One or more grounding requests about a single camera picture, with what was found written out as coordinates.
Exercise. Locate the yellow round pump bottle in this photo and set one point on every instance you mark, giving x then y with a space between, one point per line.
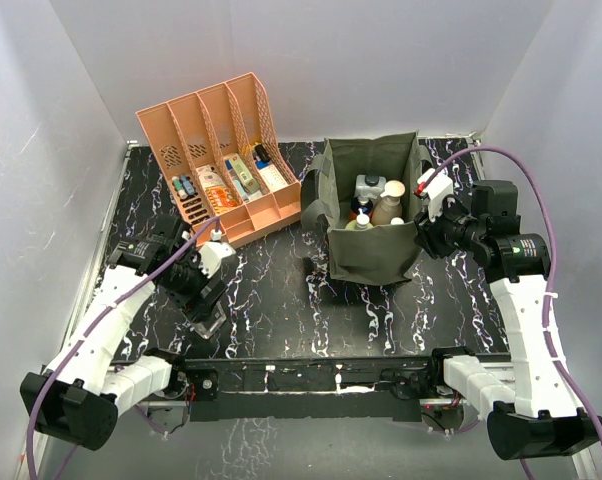
360 223

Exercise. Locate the orange plastic file organizer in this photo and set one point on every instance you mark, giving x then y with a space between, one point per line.
218 152

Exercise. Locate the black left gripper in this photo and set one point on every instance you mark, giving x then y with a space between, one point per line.
193 303

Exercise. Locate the white rectangular bottle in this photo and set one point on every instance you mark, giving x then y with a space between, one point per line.
369 186

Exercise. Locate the clear twin bottle pack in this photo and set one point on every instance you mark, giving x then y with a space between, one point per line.
209 327

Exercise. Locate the green white small box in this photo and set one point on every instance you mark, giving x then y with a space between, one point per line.
246 184

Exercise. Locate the black front mounting rail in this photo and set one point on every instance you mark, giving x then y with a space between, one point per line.
399 388

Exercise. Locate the small vials set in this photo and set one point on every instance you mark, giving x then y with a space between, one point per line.
184 187

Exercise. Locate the brown pump bottle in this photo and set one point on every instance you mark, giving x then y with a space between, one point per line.
389 206

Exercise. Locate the orange white snack packet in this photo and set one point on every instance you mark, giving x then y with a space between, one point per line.
219 195

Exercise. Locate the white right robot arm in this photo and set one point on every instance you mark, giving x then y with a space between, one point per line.
536 416

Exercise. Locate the green canvas bag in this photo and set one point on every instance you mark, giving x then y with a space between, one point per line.
382 254

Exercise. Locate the orange blue pump bottle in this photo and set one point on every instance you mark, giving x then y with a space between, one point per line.
361 204

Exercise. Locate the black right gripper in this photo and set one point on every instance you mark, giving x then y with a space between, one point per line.
427 231

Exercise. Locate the white blue box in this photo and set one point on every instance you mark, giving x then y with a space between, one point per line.
272 178

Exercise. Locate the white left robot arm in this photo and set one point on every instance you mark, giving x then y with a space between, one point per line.
77 398

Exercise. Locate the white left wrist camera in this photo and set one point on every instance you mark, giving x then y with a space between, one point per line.
212 253

